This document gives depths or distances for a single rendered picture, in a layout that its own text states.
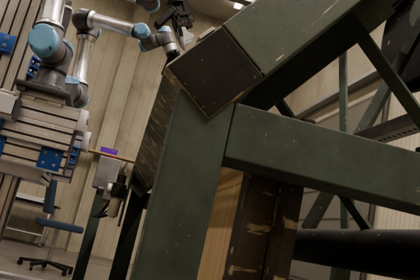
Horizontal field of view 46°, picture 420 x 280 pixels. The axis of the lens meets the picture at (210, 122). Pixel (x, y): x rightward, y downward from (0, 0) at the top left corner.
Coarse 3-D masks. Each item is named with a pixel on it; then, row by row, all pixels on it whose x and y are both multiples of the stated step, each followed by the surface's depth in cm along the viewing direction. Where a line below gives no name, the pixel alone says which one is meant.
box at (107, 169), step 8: (104, 160) 276; (112, 160) 277; (120, 160) 278; (104, 168) 275; (112, 168) 276; (96, 176) 273; (104, 176) 274; (112, 176) 275; (96, 184) 272; (104, 184) 273
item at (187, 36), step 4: (184, 28) 199; (184, 32) 199; (188, 32) 199; (184, 36) 199; (188, 36) 199; (192, 36) 199; (180, 40) 198; (184, 40) 198; (188, 40) 199; (180, 44) 199; (184, 44) 198; (184, 48) 199
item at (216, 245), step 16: (224, 176) 137; (240, 176) 118; (224, 192) 133; (224, 208) 128; (224, 224) 123; (208, 240) 138; (224, 240) 118; (208, 256) 132; (224, 256) 114; (208, 272) 127
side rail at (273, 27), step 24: (264, 0) 81; (288, 0) 82; (312, 0) 83; (336, 0) 84; (360, 0) 85; (240, 24) 80; (264, 24) 80; (288, 24) 81; (312, 24) 82; (264, 48) 80; (288, 48) 80; (264, 72) 79
